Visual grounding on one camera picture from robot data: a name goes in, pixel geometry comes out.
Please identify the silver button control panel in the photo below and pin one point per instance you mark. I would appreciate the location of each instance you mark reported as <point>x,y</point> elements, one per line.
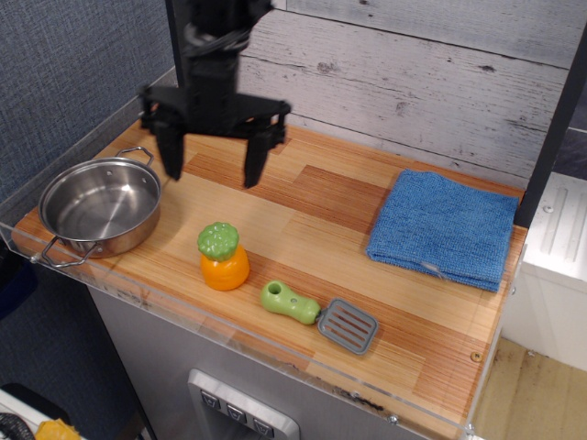
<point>266,422</point>

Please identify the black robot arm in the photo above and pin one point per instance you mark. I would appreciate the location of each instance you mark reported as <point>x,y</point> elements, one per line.
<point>222,26</point>

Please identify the green grey toy spatula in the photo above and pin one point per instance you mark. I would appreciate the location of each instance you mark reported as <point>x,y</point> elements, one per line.
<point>340,322</point>

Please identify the stainless steel pot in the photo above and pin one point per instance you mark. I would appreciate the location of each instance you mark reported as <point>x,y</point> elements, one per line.
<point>100,208</point>

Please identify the silver toy kitchen cabinet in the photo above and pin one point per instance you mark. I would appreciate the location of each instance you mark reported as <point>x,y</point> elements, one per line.
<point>216,365</point>

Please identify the orange green toy pineapple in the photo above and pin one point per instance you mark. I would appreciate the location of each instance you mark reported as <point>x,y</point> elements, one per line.
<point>224,262</point>

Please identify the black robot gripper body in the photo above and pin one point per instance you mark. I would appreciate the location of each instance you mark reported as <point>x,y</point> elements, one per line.
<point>209,103</point>

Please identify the clear acrylic edge guard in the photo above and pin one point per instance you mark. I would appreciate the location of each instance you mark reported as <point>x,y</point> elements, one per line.
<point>308,223</point>

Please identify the folded blue towel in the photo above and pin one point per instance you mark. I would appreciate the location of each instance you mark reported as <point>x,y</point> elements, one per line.
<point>439,227</point>

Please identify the black vertical post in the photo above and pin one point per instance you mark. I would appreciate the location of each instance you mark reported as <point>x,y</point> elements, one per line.
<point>569,97</point>
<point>176,27</point>

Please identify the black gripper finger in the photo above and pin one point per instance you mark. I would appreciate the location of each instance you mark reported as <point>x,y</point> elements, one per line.
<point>171,147</point>
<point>257,152</point>

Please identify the black right vertical post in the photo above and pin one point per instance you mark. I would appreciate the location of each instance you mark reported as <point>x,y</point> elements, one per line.
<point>569,97</point>

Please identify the yellow black object corner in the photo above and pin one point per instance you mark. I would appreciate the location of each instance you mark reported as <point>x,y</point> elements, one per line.
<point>14,428</point>

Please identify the white grooved side unit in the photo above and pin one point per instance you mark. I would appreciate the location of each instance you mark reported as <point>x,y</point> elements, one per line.
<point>547,309</point>

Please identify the black left vertical post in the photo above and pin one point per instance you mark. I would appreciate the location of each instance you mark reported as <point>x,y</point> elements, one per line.
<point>176,27</point>

